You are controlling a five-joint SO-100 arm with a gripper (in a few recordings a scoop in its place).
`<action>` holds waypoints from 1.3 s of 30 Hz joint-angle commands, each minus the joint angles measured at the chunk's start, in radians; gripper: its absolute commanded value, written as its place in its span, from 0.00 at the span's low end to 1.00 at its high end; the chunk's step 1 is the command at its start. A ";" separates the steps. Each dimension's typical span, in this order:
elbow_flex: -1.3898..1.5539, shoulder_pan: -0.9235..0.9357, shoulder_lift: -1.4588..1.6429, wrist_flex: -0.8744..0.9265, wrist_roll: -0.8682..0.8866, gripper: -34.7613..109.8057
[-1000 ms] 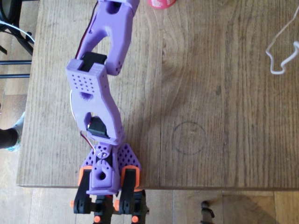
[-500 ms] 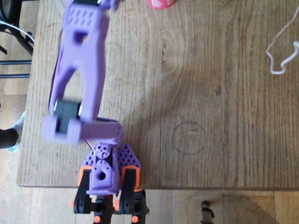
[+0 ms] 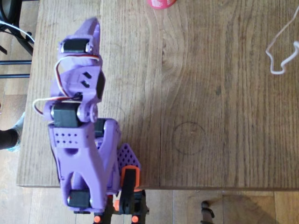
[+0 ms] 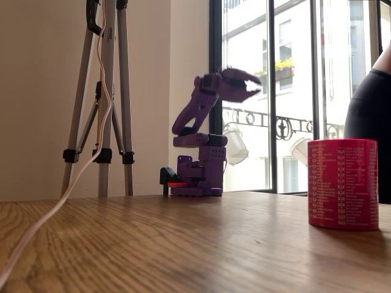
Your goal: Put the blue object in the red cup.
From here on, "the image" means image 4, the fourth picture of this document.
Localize grey camera tripod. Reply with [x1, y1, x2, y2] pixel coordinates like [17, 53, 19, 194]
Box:
[60, 0, 135, 198]

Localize dark window frame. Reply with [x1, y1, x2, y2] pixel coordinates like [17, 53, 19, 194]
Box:
[209, 0, 391, 195]

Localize black orange clamp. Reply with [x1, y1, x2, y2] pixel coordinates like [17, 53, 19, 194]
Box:
[159, 167, 187, 196]

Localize long white cable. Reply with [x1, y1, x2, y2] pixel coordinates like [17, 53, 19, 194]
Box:
[0, 0, 112, 284]

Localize red printed cup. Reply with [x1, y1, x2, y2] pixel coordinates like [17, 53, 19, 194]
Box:
[307, 138, 380, 231]

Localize person in black clothing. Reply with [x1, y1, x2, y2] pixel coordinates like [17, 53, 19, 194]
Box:
[343, 42, 391, 205]

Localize flower box with yellow flowers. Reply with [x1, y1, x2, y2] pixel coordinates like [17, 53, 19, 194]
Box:
[254, 57, 296, 92]

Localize black iron balcony railing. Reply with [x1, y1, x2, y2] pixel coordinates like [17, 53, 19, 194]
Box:
[222, 106, 345, 142]

